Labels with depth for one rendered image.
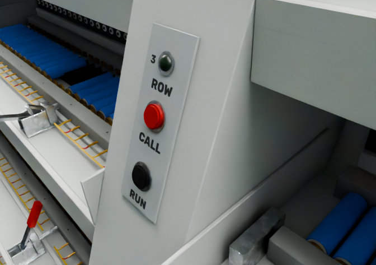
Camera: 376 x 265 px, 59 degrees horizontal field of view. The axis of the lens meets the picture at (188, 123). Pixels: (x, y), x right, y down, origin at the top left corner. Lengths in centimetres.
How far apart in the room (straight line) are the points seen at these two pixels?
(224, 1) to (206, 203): 11
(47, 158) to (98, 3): 18
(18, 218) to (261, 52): 51
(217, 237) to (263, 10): 15
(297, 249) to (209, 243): 6
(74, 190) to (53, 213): 22
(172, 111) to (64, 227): 36
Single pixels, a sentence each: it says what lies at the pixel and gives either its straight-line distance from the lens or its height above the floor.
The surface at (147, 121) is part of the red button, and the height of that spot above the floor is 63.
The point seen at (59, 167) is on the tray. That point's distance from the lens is 37.
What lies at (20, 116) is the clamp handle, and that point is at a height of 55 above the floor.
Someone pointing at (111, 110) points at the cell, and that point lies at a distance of 41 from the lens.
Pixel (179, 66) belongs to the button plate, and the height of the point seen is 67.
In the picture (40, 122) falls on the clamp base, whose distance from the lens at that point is 43.
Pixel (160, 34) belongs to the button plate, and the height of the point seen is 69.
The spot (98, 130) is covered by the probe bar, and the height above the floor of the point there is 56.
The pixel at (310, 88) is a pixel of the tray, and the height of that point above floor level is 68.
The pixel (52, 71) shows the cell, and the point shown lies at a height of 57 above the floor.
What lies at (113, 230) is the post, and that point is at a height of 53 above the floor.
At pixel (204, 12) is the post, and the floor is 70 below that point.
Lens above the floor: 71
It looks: 19 degrees down
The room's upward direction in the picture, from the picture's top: 14 degrees clockwise
